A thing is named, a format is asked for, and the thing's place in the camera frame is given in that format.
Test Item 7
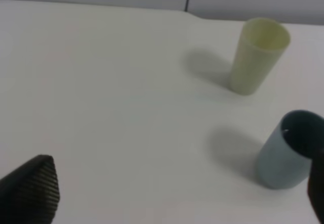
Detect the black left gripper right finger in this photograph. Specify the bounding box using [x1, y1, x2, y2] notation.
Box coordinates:
[307, 151, 324, 223]

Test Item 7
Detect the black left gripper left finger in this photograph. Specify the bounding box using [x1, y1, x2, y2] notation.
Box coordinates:
[1, 155, 60, 223]

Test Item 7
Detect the teal blue plastic cup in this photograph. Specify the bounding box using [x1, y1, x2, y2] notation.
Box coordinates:
[256, 110, 323, 190]

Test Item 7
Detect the pale yellow plastic cup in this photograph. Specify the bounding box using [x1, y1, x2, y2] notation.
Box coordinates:
[230, 18, 291, 95]

